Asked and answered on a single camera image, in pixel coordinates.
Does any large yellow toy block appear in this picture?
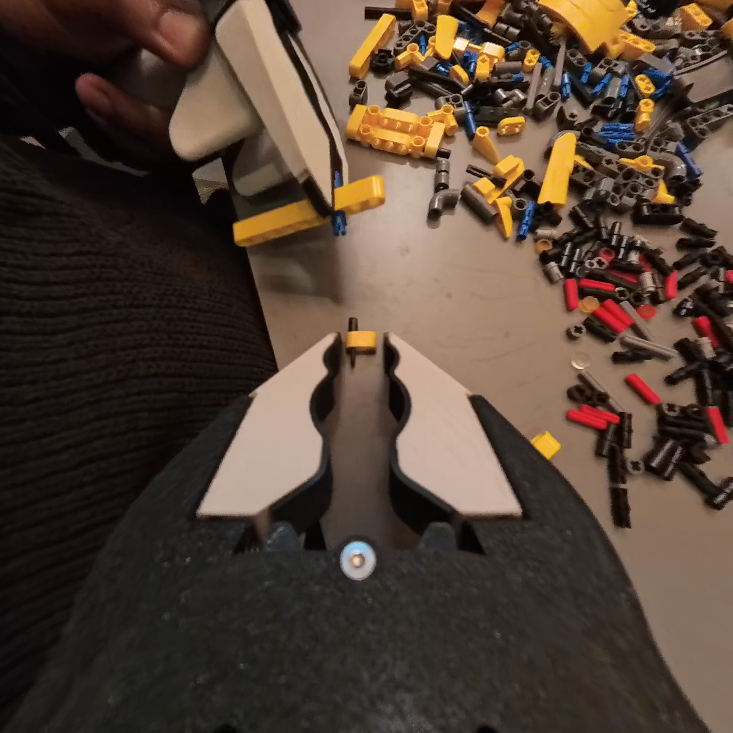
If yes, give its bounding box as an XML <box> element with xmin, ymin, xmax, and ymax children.
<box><xmin>345</xmin><ymin>104</ymin><xmax>453</xmax><ymax>160</ymax></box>

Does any yellow toy beam with holes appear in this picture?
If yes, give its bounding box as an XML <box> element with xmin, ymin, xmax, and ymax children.
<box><xmin>232</xmin><ymin>174</ymin><xmax>386</xmax><ymax>248</ymax></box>

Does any person's left hand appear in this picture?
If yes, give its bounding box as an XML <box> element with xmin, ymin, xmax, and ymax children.
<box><xmin>0</xmin><ymin>0</ymin><xmax>213</xmax><ymax>168</ymax></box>

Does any small yellow connector black axle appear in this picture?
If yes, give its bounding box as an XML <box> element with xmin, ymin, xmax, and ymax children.
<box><xmin>345</xmin><ymin>316</ymin><xmax>378</xmax><ymax>370</ymax></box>

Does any pile of toy building parts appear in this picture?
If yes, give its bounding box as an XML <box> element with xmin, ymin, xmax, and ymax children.
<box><xmin>345</xmin><ymin>0</ymin><xmax>733</xmax><ymax>528</ymax></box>

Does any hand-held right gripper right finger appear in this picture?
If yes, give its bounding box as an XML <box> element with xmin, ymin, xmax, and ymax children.
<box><xmin>383</xmin><ymin>332</ymin><xmax>524</xmax><ymax>521</ymax></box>

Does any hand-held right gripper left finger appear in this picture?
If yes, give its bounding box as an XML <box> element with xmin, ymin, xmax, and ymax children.
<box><xmin>196</xmin><ymin>332</ymin><xmax>343</xmax><ymax>521</ymax></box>

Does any blue toy pin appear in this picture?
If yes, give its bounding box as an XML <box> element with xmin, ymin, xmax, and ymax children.
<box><xmin>330</xmin><ymin>172</ymin><xmax>349</xmax><ymax>237</ymax></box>

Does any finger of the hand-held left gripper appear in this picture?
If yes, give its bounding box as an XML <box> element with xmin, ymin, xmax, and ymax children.
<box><xmin>219</xmin><ymin>0</ymin><xmax>334</xmax><ymax>208</ymax></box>
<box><xmin>288</xmin><ymin>36</ymin><xmax>350</xmax><ymax>194</ymax></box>

